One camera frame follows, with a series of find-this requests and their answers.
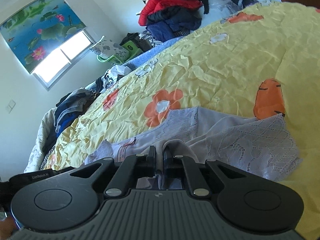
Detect lavender t-shirt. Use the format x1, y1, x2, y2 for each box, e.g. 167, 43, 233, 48
84, 107, 302, 190

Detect dark clothes pile on bed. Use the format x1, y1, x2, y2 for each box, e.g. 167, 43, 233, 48
42, 88, 100, 154

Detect navy blue clothes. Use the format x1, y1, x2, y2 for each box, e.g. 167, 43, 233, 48
146, 6, 202, 42

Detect person left hand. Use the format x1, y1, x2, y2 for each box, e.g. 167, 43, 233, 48
0, 216, 17, 240

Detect white quilt edge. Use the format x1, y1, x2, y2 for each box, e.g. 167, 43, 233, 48
24, 107, 57, 173

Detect black white crumpled garment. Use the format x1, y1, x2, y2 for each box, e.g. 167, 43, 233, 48
103, 65, 132, 89

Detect blue blanket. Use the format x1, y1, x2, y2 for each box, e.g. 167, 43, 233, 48
123, 36, 183, 70

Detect green plastic chair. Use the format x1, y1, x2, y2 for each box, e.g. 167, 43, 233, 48
97, 41, 143, 64

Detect window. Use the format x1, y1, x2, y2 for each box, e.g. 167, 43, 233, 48
32, 30, 94, 90

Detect grey patterned pillow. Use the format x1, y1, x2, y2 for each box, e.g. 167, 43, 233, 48
89, 36, 130, 61

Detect yellow carrot flower bedspread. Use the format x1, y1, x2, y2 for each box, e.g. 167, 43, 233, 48
46, 2, 319, 239

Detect lotus flower roller blind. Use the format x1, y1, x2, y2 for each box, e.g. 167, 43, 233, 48
1, 0, 86, 74

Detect red jacket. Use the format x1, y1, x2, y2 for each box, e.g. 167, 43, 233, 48
138, 0, 202, 26

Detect wall light switch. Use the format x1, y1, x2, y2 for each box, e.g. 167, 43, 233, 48
5, 100, 16, 114

